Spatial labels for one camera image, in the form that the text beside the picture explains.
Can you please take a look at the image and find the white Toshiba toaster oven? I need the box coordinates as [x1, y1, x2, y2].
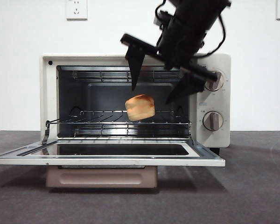
[39, 53, 231, 154]

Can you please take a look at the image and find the metal wire oven rack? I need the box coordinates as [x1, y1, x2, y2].
[46, 111, 192, 138]

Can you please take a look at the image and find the cream oven timer knob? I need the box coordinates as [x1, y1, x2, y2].
[202, 111, 224, 131]

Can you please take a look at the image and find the golden brown bread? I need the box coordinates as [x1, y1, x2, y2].
[125, 94, 156, 121]

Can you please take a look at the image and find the oven door with beige handle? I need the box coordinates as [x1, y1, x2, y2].
[0, 140, 226, 189]

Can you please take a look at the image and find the cream oven temperature knob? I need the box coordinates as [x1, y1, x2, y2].
[204, 70, 225, 92]

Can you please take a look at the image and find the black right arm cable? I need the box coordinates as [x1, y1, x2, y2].
[196, 9, 226, 57]

